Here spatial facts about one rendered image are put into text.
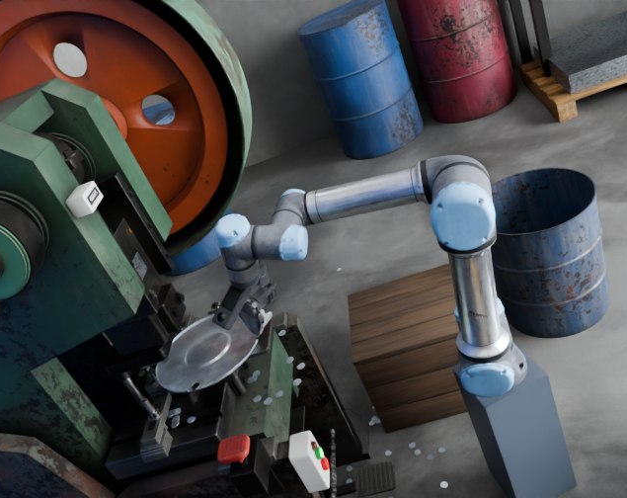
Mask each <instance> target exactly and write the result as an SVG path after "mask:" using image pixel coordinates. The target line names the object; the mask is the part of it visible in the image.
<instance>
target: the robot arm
mask: <svg viewBox="0 0 627 498"><path fill-rule="evenodd" d="M418 202H424V203H426V204H427V205H431V226H432V228H433V231H434V233H435V235H436V237H437V242H438V246H439V248H440V249H441V250H442V251H444V252H446V253H447V255H448V260H449V266H450V272H451V277H452V282H453V288H454V294H455V300H456V307H455V309H454V315H455V320H456V321H457V324H458V328H459V333H458V335H457V337H456V346H457V352H458V357H459V364H460V375H459V377H460V379H461V384H462V386H463V387H464V388H465V389H466V390H467V391H468V392H470V393H473V394H474V395H477V396H482V397H493V396H498V395H501V394H504V393H505V392H506V391H509V390H510V389H512V388H514V387H515V386H517V385H518V384H520V383H521V382H522V381H523V379H524V378H525V376H526V374H527V363H526V360H525V357H524V355H523V353H522V352H521V350H520V349H519V348H518V347H517V346H516V345H515V343H514V342H513V341H512V337H511V334H510V331H509V325H508V322H507V318H506V315H505V312H504V310H505V308H504V307H503V305H502V303H501V301H500V300H499V299H498V298H497V293H496V285H495V278H494V270H493V262H492V255H491V246H492V245H493V244H494V243H495V241H496V239H497V231H496V223H495V221H496V213H495V208H494V204H493V198H492V191H491V182H490V177H489V174H488V172H487V170H486V169H485V167H484V166H483V165H482V164H481V163H480V162H478V161H477V160H475V159H473V158H471V157H467V156H462V155H448V156H440V157H436V158H431V159H427V160H423V161H419V162H418V164H417V165H416V167H414V168H410V169H405V170H401V171H397V172H392V173H388V174H384V175H380V176H375V177H371V178H367V179H362V180H358V181H354V182H349V183H345V184H341V185H338V186H333V187H329V188H325V189H320V190H316V191H312V192H308V193H305V192H303V191H301V190H297V189H290V190H287V191H285V192H284V193H283V194H282V196H281V197H280V199H279V200H278V201H277V203H276V206H275V210H274V214H273V216H272V219H271V221H270V223H269V225H250V224H249V222H248V220H247V219H246V217H245V216H242V215H240V214H228V215H226V216H224V217H222V218H220V219H219V220H218V221H217V223H216V224H215V228H214V231H215V235H216V239H217V240H216V243H217V246H218V247H219V250H220V253H221V256H222V259H223V262H224V265H225V268H226V271H227V274H228V277H229V279H230V282H231V285H230V287H229V289H228V291H227V293H226V295H225V296H224V298H223V299H222V301H221V303H220V305H219V307H218V309H217V310H216V312H215V314H214V316H213V318H212V322H214V323H215V324H217V325H218V326H220V327H222V328H223V329H226V330H230V329H231V328H232V326H233V324H234V322H235V320H236V318H237V316H238V315H239V316H240V318H241V319H242V320H243V322H244V323H245V325H246V326H247V327H248V329H249V330H250V331H251V332H252V333H254V334H255V335H257V336H259V335H261V334H262V332H263V329H264V327H265V326H266V324H267V323H268V322H269V321H270V319H271V318H272V316H273V314H272V313H271V312H268V313H265V312H264V311H263V308H264V307H266V306H267V305H268V304H269V303H271V304H273V303H274V302H275V301H276V300H277V299H278V297H277V293H276V289H275V285H274V283H272V282H270V280H269V276H268V272H267V268H266V264H265V263H262V262H260V261H258V260H283V261H290V260H302V259H304V258H305V256H306V254H307V247H308V235H307V230H306V228H305V227H304V226H307V225H311V224H316V223H321V222H325V221H330V220H335V219H340V218H344V217H349V216H354V215H358V214H363V213H368V212H373V211H377V210H382V209H387V208H394V207H399V206H403V205H408V204H413V203H418ZM273 290H274V292H273ZM274 293H275V296H274Z"/></svg>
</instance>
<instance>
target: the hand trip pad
mask: <svg viewBox="0 0 627 498"><path fill-rule="evenodd" d="M249 448H250V438H249V437H248V436H247V435H245V434H243V435H239V436H235V437H231V438H228V439H225V440H223V441H221V442H220V444H219V446H218V451H217V460H218V462H219V463H221V464H226V463H229V462H233V461H237V462H238V463H241V462H243V461H244V458H245V457H246V456H247V455H248V453H249Z"/></svg>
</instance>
